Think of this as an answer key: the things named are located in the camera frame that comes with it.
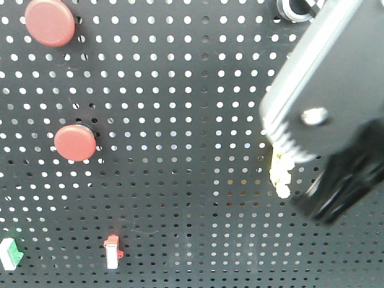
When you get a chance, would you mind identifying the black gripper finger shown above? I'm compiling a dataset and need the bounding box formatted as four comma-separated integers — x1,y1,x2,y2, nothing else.
292,118,383,225

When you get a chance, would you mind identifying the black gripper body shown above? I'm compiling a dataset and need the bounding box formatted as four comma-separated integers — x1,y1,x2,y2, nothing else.
259,1,383,163

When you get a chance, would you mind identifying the black rotary knob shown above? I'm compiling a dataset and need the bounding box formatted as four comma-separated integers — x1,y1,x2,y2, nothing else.
276,0,325,23

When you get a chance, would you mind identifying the black perforated pegboard panel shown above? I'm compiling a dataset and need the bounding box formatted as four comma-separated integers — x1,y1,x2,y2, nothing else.
1,1,383,287

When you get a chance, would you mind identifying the lower red mushroom button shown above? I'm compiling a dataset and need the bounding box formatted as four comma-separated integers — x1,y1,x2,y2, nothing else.
54,124,97,161

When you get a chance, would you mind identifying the red mushroom button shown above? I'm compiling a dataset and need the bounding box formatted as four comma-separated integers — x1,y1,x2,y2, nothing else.
25,0,75,47
54,124,97,161

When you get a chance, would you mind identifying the upper red mushroom button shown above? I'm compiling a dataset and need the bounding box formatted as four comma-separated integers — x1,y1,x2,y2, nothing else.
25,0,75,47

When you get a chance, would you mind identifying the yellow toggle switch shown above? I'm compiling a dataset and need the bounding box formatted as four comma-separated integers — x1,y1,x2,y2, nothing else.
269,147,295,199

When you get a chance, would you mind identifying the white red rocker switch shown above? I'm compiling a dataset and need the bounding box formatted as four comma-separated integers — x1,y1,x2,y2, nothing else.
103,235,124,269

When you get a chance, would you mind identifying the white green rocker switch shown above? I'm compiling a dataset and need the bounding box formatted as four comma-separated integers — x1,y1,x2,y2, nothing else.
1,238,24,271

